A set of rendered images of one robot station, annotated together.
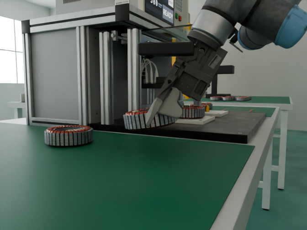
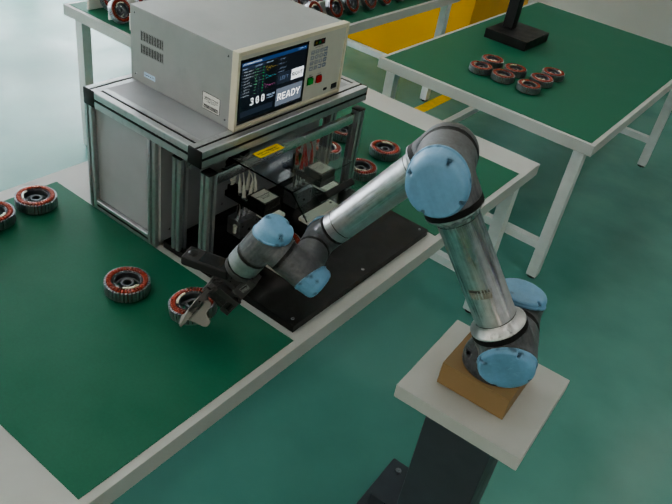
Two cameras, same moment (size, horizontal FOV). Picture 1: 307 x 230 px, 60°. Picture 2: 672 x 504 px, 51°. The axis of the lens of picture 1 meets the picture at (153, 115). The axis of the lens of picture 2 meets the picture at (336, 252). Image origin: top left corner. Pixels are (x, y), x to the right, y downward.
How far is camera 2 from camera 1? 130 cm
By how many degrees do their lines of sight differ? 30
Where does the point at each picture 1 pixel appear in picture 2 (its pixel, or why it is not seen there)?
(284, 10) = (297, 277)
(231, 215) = (183, 428)
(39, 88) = (106, 172)
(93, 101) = (164, 218)
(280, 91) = not seen: outside the picture
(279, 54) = not seen: outside the picture
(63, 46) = (133, 145)
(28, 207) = (84, 396)
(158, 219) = (145, 423)
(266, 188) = not seen: hidden behind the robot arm
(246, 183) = (221, 401)
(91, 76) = (162, 195)
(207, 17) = (237, 261)
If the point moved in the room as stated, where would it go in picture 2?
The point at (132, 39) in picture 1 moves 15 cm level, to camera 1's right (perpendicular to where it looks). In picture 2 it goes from (205, 183) to (265, 197)
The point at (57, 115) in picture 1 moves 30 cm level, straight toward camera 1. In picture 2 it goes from (125, 212) to (115, 279)
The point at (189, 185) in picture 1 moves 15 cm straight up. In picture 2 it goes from (182, 395) to (184, 345)
